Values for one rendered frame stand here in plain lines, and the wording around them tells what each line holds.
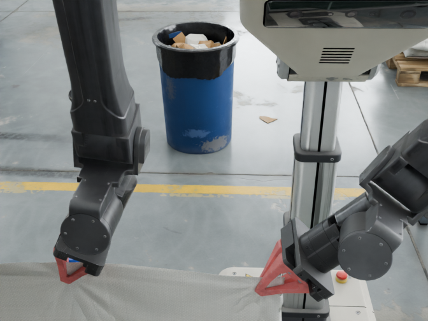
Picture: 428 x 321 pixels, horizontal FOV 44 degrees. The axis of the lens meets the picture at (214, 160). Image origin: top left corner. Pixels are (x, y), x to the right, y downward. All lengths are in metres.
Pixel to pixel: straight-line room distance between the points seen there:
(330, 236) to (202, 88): 2.27
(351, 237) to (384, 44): 0.55
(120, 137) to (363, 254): 0.29
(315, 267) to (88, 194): 0.29
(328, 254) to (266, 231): 1.86
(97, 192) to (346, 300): 1.38
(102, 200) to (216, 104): 2.39
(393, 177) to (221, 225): 1.96
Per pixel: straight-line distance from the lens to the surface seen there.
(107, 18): 0.52
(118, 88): 0.57
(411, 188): 0.64
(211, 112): 2.97
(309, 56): 1.08
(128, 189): 0.67
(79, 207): 0.60
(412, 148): 0.61
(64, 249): 0.71
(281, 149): 3.16
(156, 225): 2.58
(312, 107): 1.23
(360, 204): 0.66
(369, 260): 0.60
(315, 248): 0.68
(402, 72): 4.10
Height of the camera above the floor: 1.59
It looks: 32 degrees down
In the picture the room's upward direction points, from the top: 1 degrees counter-clockwise
